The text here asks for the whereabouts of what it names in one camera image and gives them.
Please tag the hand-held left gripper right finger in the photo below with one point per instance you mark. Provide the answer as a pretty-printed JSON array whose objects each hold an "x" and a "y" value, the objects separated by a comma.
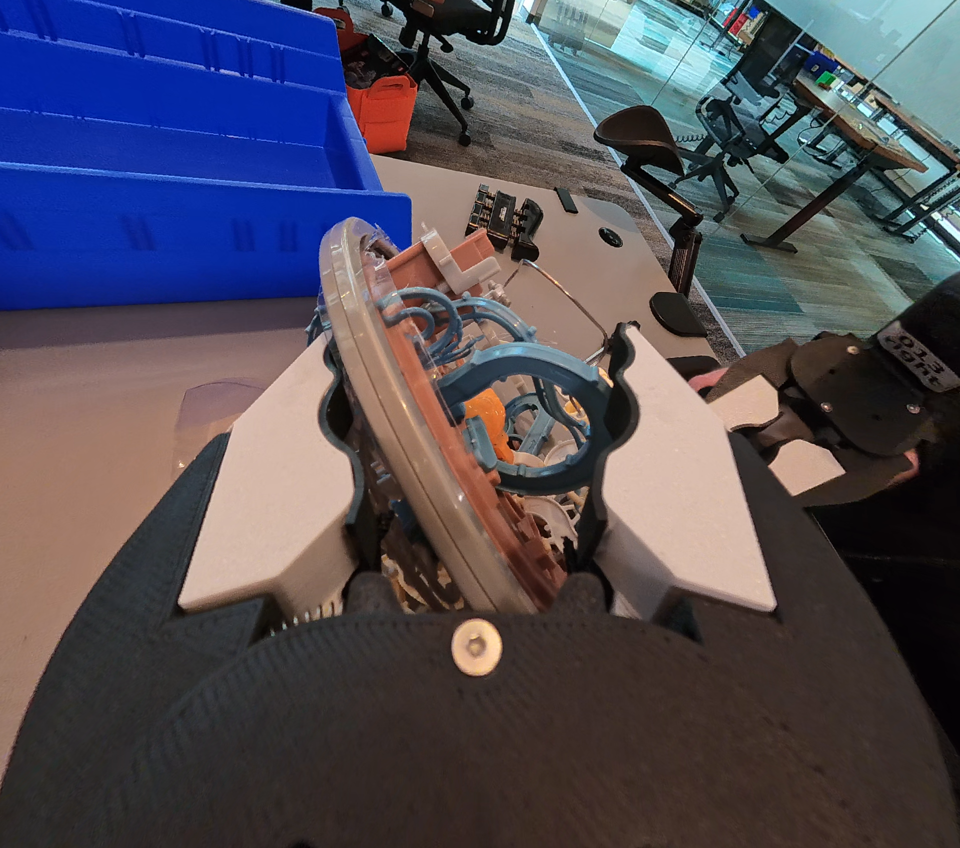
[{"x": 675, "y": 503}]

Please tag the blue storage bin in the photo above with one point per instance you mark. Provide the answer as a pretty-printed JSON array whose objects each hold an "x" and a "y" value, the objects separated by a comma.
[{"x": 187, "y": 188}]

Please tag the black table grommet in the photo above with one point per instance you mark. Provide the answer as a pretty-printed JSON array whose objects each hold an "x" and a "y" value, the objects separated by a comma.
[{"x": 610, "y": 237}]

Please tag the red bag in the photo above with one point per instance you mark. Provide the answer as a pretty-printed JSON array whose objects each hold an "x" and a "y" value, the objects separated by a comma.
[{"x": 386, "y": 113}]

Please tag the person's leg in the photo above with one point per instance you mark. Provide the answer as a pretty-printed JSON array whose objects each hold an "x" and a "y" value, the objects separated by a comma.
[{"x": 900, "y": 600}]

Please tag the person's right hand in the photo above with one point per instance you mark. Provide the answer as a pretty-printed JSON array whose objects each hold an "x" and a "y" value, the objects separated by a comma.
[{"x": 705, "y": 381}]

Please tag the black plastic device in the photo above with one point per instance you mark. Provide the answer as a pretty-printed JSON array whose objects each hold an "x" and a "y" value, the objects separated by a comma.
[{"x": 502, "y": 218}]

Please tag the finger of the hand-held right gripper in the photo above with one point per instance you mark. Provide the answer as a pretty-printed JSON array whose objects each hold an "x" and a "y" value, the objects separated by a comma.
[
  {"x": 806, "y": 471},
  {"x": 746, "y": 404}
]

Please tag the small black bar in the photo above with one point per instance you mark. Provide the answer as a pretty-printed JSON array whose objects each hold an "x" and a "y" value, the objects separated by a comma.
[{"x": 566, "y": 200}]

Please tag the wooden desk black legs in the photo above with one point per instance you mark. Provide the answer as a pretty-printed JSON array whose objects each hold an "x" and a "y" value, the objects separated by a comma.
[{"x": 847, "y": 113}]

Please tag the marble maze ball toy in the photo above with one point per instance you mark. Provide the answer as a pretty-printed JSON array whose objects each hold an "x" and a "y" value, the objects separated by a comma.
[{"x": 420, "y": 428}]

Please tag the small clear plastic shell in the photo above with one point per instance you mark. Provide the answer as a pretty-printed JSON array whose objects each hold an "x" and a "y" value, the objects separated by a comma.
[{"x": 210, "y": 405}]

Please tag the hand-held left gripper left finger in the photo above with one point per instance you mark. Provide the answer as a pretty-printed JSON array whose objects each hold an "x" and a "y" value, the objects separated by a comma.
[{"x": 270, "y": 503}]

